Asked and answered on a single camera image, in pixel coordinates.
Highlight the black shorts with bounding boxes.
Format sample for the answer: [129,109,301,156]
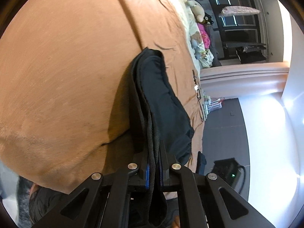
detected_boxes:
[129,48,194,227]

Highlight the folded black garment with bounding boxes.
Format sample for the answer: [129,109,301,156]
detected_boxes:
[195,151,207,175]

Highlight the grey fluffy rug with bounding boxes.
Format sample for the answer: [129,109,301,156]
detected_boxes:
[17,176,34,228]

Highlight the pink curtain right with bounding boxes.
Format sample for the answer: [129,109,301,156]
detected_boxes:
[200,62,290,99]

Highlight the white patterned cloth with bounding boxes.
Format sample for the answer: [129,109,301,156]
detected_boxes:
[199,49,214,68]

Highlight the brown teddy bear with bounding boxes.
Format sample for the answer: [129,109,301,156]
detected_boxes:
[190,31,203,60]

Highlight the pink garment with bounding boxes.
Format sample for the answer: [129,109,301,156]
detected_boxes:
[197,23,211,49]

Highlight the cream bed sheet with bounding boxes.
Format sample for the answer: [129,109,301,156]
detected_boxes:
[180,0,205,73]

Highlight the orange brown bed comforter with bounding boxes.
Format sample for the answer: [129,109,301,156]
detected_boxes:
[1,0,204,194]

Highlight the black plush toy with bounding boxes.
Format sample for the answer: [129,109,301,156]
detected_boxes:
[203,13,214,25]

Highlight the grey plush toy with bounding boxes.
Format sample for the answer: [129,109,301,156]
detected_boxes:
[187,0,205,23]

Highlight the hanging floral garment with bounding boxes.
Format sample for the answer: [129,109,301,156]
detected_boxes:
[219,6,260,17]

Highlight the black cable on bed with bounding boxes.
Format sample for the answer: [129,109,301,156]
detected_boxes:
[192,69,206,122]

